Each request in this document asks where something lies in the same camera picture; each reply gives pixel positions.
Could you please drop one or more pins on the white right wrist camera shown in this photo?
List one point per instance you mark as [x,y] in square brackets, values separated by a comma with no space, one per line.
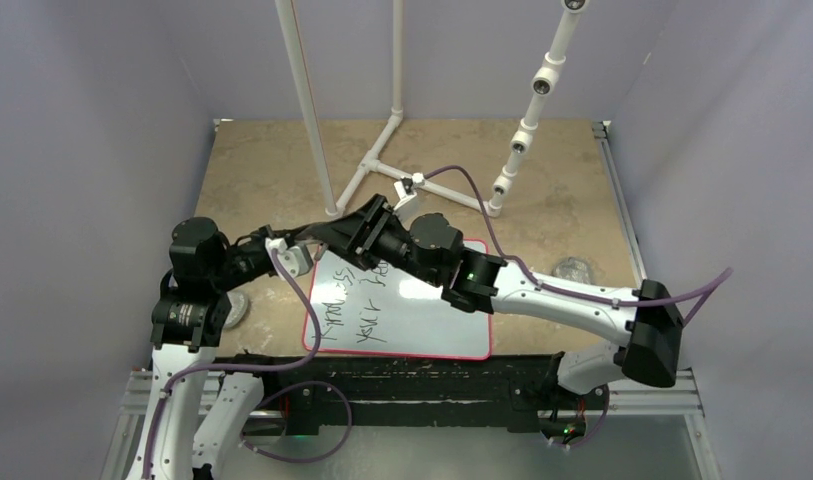
[407,189]

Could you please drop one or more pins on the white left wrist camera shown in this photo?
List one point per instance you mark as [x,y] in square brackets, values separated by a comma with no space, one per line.
[289,261]

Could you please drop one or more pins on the aluminium rail frame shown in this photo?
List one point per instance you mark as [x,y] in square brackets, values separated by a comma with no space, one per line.
[233,393]

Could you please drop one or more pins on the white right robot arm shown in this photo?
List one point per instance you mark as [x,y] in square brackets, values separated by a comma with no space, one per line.
[640,329]

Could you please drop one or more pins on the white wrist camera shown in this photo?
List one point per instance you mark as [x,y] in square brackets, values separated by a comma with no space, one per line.
[407,189]
[289,261]

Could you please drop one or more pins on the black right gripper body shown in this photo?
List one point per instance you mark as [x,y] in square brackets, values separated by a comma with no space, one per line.
[387,243]

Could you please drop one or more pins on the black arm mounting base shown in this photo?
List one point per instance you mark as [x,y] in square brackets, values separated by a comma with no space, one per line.
[519,393]

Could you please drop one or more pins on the pink framed whiteboard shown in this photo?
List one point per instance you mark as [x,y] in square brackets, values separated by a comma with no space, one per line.
[385,311]

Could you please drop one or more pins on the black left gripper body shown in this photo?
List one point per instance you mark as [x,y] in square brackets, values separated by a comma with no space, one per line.
[245,259]

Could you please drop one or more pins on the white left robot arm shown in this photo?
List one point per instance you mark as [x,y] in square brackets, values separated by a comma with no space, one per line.
[187,325]

